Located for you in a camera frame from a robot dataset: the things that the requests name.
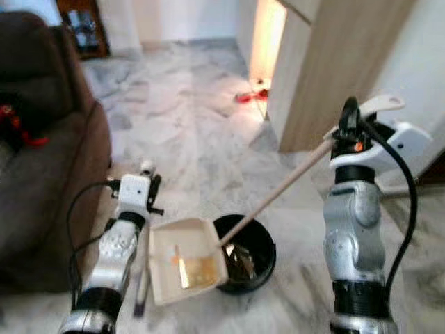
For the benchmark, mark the dark wooden display cabinet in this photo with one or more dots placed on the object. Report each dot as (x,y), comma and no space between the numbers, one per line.
(87,31)

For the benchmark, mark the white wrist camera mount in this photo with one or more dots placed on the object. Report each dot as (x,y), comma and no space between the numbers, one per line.
(134,193)
(410,142)

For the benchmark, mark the light wood wardrobe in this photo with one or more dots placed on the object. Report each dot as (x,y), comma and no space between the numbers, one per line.
(341,62)

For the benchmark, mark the brown sofa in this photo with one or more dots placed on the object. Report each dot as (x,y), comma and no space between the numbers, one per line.
(55,181)

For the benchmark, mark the golden brown paper scrap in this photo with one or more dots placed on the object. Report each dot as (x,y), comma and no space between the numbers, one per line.
(201,271)

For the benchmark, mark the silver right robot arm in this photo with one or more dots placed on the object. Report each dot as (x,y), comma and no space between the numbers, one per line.
(358,236)

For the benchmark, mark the black round waste bin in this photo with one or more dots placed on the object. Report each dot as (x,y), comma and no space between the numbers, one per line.
(261,236)

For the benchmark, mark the brown cardboard scraps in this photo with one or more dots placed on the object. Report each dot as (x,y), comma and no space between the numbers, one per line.
(242,261)

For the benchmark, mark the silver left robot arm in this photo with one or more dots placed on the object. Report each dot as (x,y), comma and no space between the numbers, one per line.
(111,257)

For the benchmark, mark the red pet bowl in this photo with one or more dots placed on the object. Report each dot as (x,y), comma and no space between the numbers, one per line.
(245,97)

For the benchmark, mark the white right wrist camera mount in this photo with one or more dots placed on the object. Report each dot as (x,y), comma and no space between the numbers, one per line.
(410,142)

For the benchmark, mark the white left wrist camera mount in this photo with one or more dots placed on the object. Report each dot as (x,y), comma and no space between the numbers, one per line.
(134,193)

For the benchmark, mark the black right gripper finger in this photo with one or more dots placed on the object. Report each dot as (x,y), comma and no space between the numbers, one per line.
(350,113)

